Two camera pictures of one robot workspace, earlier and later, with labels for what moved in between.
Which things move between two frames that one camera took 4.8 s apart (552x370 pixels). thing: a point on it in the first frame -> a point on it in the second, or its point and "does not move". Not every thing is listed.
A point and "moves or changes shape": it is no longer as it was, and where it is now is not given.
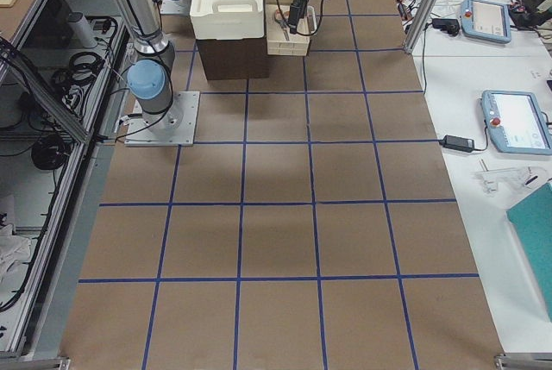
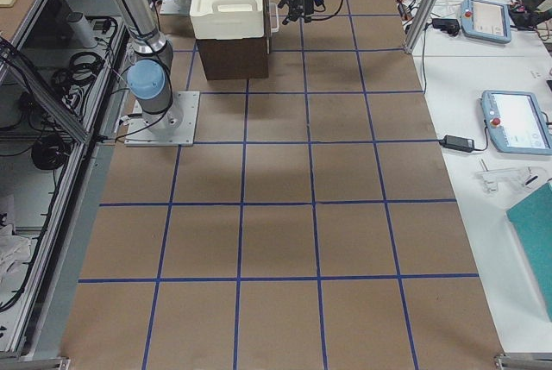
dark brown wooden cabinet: (235, 59) does not move
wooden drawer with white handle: (279, 40) moves or changes shape
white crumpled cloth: (14, 250) does not move
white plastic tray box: (228, 6) does not move
